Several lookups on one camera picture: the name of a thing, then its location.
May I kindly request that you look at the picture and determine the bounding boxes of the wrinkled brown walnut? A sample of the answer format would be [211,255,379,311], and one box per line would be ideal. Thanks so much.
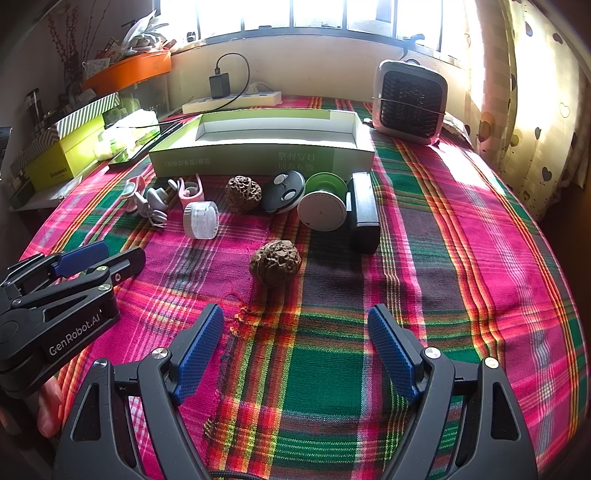
[249,240,303,289]

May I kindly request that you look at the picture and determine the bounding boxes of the person's left hand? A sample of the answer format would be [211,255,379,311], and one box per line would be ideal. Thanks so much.
[36,381,65,439]

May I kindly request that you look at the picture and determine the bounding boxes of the black charger cable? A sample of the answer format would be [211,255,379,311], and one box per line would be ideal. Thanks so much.
[213,53,251,97]

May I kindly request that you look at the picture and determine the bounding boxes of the dried twig branches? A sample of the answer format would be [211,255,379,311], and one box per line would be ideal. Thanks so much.
[48,7,86,88]

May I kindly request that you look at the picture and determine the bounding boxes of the yellow-green box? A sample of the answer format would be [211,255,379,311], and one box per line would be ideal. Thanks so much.
[23,113,108,191]

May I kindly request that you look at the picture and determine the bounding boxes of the green white tissue pack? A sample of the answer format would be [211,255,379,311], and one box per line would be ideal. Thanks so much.
[93,111,160,161]

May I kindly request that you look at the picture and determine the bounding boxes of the black window latch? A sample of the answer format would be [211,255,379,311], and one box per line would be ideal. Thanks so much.
[399,37,426,61]

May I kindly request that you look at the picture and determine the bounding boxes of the white ribbed round jar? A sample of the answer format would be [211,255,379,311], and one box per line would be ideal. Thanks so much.
[183,200,219,240]

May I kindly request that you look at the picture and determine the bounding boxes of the black phone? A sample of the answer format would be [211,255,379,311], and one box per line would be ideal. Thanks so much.
[107,122,178,169]

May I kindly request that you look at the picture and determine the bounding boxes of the barred window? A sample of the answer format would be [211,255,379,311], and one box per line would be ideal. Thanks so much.
[152,0,467,65]

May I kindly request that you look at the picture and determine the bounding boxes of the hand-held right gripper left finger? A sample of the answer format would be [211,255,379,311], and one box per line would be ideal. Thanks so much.
[54,303,225,480]

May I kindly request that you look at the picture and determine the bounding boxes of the glass jar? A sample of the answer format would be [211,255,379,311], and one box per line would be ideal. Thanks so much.
[23,88,47,127]

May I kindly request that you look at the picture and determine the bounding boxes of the green white spool-shaped holder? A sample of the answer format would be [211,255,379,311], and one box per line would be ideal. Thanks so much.
[297,172,348,233]

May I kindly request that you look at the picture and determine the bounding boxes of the black round disc gadget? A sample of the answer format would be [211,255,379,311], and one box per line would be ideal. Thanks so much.
[261,170,306,215]

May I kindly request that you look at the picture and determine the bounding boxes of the pink plastic clip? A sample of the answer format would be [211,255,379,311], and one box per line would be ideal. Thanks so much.
[124,176,145,214]
[178,174,206,204]

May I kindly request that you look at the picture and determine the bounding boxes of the black charger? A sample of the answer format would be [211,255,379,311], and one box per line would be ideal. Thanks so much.
[209,71,230,99]

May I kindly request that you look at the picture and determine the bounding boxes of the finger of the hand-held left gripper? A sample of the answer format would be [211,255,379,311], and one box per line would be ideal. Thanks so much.
[0,240,110,301]
[9,246,147,324]

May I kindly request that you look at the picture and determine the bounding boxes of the green cardboard box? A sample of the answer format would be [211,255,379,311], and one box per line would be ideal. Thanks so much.
[148,109,376,178]

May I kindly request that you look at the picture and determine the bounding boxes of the white power strip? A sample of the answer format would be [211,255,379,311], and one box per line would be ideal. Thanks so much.
[181,90,283,114]

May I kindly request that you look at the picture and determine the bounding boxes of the black rectangular electric device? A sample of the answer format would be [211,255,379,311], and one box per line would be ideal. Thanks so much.
[345,172,382,254]

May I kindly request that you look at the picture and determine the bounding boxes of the pitted brown walnut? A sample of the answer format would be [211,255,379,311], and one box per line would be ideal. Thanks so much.
[225,175,263,213]

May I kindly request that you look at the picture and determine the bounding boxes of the grey usb cable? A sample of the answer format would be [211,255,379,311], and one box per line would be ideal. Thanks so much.
[139,179,183,228]

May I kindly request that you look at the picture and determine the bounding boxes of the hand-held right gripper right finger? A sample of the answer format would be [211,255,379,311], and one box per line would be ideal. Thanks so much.
[367,303,540,480]

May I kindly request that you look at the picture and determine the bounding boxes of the plaid blanket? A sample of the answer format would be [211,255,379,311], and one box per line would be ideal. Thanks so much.
[18,95,583,480]

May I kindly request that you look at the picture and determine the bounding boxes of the white black mini heater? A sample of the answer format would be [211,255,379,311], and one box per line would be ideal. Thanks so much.
[372,59,448,146]

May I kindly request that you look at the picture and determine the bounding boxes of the clear glass tank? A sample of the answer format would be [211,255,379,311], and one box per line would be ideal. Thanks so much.
[120,74,171,116]

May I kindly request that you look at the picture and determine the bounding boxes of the orange box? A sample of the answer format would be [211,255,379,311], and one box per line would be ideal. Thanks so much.
[82,50,172,93]

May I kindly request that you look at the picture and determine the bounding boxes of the pile of plastic bags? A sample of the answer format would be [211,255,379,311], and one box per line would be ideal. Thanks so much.
[117,10,169,54]

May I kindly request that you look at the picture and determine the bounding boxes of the black loose cable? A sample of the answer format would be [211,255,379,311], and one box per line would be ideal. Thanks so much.
[111,111,204,132]

